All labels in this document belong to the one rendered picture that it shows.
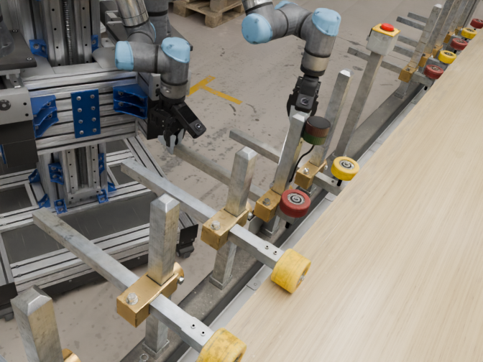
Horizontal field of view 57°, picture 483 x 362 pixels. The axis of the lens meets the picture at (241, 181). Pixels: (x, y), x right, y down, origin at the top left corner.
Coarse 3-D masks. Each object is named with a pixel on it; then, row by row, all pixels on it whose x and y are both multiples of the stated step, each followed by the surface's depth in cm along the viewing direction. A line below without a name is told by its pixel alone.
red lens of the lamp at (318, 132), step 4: (320, 116) 111; (308, 124) 108; (308, 128) 108; (312, 128) 107; (316, 128) 107; (328, 128) 108; (308, 132) 108; (312, 132) 108; (316, 132) 107; (320, 132) 107; (324, 132) 108; (320, 136) 108
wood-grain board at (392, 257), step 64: (448, 128) 164; (384, 192) 128; (448, 192) 133; (320, 256) 106; (384, 256) 109; (448, 256) 113; (256, 320) 90; (320, 320) 92; (384, 320) 95; (448, 320) 98
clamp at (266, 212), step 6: (270, 192) 125; (276, 192) 126; (270, 198) 123; (276, 198) 124; (258, 204) 121; (270, 204) 121; (276, 204) 122; (258, 210) 123; (264, 210) 121; (270, 210) 120; (258, 216) 124; (264, 216) 122; (270, 216) 122
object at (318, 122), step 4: (312, 116) 110; (316, 116) 111; (308, 120) 109; (312, 120) 109; (316, 120) 109; (320, 120) 110; (324, 120) 110; (312, 124) 107; (316, 124) 108; (320, 124) 108; (324, 124) 108; (328, 124) 109; (320, 128) 107; (324, 128) 107; (300, 136) 112; (316, 136) 108; (324, 136) 109; (300, 140) 113; (304, 140) 115; (312, 148) 113; (308, 152) 115; (296, 164) 119; (296, 168) 120; (292, 176) 122; (292, 180) 123
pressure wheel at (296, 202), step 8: (288, 192) 121; (296, 192) 121; (304, 192) 122; (280, 200) 120; (288, 200) 118; (296, 200) 119; (304, 200) 120; (280, 208) 120; (288, 208) 117; (296, 208) 116; (304, 208) 117; (296, 216) 118; (288, 224) 125
